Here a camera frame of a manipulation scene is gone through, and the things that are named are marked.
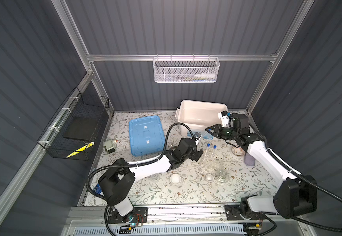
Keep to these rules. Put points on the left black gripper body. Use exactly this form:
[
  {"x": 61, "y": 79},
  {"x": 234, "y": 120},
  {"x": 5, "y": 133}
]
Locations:
[{"x": 193, "y": 155}]

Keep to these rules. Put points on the blue plastic bin lid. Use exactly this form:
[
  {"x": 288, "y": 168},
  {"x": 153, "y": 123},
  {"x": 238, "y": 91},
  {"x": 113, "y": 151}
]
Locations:
[{"x": 146, "y": 135}]

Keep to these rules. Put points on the clear plastic test tube rack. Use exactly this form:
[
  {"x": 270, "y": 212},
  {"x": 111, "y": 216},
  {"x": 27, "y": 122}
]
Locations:
[{"x": 208, "y": 167}]

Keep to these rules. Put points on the white plastic storage bin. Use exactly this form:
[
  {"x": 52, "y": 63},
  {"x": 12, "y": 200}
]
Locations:
[{"x": 198, "y": 115}]

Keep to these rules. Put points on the white tube in mesh basket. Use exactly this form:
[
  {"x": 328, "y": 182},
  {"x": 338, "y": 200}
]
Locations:
[{"x": 205, "y": 76}]

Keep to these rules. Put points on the blue clip at table edge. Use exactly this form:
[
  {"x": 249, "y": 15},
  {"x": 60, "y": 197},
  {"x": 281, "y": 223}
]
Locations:
[{"x": 98, "y": 189}]

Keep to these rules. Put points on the yellow black striped tape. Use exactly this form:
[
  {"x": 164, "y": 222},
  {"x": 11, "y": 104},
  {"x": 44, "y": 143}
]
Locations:
[{"x": 82, "y": 149}]

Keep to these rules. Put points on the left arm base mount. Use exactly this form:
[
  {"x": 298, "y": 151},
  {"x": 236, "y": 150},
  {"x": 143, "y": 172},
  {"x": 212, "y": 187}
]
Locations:
[{"x": 136, "y": 215}]

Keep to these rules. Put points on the clear glass conical flask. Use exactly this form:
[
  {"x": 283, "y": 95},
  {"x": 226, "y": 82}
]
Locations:
[{"x": 221, "y": 174}]

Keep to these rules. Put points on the small white crucible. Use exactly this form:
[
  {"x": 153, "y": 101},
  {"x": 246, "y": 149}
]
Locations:
[{"x": 209, "y": 177}]

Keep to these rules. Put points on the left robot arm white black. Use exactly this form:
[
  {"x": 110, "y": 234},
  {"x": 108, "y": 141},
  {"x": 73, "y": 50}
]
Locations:
[{"x": 118, "y": 180}]

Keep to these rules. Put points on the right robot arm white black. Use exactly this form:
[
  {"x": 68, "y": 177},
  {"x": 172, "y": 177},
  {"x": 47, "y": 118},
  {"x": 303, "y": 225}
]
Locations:
[{"x": 294, "y": 195}]

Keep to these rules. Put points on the white wire mesh basket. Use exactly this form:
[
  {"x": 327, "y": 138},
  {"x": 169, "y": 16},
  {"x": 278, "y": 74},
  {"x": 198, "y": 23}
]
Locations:
[{"x": 183, "y": 69}]

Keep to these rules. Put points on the black pad in basket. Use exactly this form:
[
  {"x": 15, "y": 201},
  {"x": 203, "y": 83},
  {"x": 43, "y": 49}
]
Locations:
[{"x": 81, "y": 129}]

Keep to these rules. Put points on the black wire mesh basket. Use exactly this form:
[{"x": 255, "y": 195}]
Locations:
[{"x": 79, "y": 104}]

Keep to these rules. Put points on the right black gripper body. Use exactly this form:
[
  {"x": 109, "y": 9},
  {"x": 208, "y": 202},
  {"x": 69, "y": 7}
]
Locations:
[{"x": 225, "y": 132}]

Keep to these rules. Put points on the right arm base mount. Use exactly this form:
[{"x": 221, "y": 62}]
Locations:
[{"x": 238, "y": 212}]

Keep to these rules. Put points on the aluminium rail front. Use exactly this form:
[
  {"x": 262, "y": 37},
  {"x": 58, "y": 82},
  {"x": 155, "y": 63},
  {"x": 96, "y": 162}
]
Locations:
[{"x": 156, "y": 214}]

